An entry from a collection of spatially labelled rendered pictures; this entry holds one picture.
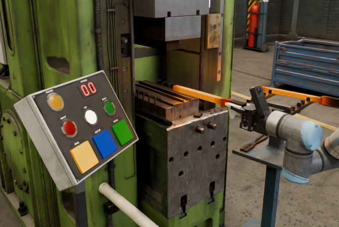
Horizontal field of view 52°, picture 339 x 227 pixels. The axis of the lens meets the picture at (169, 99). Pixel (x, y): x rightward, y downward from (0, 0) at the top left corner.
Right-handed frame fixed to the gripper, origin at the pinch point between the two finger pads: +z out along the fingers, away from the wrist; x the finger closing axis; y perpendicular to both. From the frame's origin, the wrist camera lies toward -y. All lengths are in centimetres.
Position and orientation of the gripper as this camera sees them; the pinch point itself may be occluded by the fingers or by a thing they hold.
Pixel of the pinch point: (229, 102)
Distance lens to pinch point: 139.1
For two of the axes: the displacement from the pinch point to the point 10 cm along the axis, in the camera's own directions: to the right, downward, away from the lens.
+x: 7.7, -1.9, 6.1
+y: -0.1, 9.5, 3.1
